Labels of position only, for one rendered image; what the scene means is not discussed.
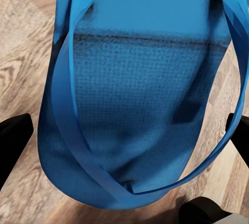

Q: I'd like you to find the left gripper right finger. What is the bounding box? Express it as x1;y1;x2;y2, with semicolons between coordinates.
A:
225;113;249;167

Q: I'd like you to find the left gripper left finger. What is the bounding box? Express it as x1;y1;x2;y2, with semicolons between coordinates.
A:
0;113;34;190

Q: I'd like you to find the sandal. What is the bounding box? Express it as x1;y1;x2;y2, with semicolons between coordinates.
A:
37;0;249;210

